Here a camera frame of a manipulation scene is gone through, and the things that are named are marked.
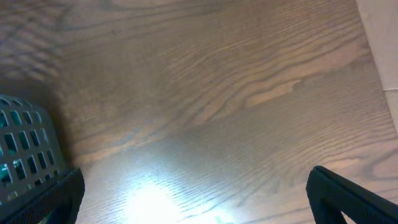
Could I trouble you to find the green Nescafe coffee bag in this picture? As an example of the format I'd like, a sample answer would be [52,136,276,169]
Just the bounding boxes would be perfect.
[1,110,57,189]

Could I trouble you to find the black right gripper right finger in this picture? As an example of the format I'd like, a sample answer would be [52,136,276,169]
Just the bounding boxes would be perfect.
[306,166,397,224]

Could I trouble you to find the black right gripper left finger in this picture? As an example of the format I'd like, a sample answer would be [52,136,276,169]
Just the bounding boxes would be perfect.
[1,169,85,224]

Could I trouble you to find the grey plastic basket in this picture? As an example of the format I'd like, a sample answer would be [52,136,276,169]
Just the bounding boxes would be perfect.
[1,95,67,206]

